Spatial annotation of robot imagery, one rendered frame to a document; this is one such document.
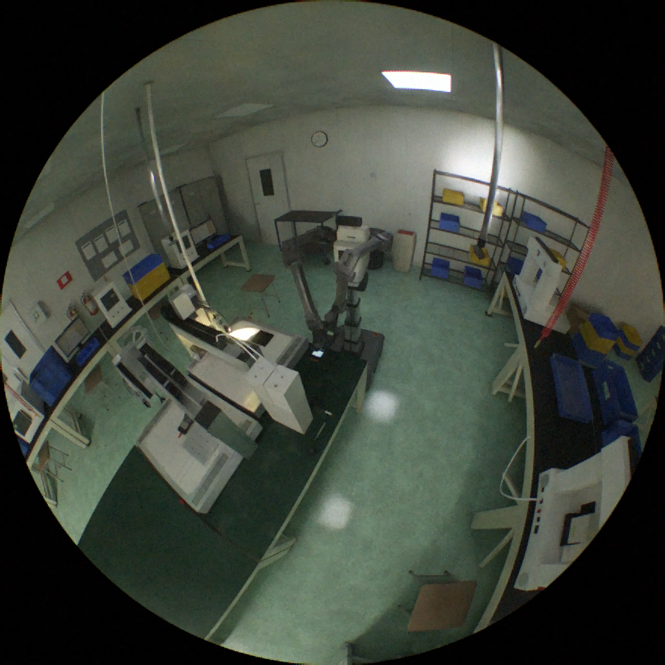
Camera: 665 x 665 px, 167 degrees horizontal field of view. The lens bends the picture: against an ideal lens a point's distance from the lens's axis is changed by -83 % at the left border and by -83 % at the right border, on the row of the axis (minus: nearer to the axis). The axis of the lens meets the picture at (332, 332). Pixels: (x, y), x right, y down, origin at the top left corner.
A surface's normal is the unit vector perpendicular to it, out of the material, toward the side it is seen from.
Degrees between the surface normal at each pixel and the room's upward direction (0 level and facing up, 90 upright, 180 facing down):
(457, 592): 8
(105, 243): 90
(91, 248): 90
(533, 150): 90
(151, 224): 90
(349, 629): 0
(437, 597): 2
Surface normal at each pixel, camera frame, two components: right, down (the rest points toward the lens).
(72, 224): 0.90, 0.26
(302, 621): -0.07, -0.70
